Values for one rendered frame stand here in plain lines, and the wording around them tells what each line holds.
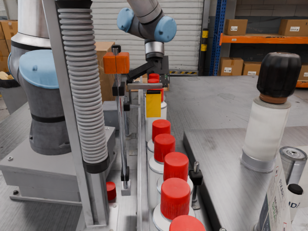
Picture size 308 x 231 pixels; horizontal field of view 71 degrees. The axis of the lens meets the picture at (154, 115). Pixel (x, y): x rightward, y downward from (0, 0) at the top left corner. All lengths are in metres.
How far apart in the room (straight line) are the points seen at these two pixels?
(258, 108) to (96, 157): 0.42
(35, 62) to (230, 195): 0.53
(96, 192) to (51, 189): 0.16
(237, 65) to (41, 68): 3.89
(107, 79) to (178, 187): 0.78
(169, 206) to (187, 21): 4.49
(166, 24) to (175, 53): 4.04
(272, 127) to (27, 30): 0.65
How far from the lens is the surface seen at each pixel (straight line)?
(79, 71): 0.23
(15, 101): 2.89
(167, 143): 0.32
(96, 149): 0.27
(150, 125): 0.58
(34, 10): 0.66
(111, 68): 0.38
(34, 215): 0.62
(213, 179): 0.59
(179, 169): 0.28
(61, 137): 0.59
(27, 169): 0.59
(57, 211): 0.61
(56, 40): 0.35
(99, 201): 0.49
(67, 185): 0.57
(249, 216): 0.53
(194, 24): 4.67
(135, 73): 0.82
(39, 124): 0.59
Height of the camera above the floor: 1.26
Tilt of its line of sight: 25 degrees down
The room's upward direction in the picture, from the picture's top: straight up
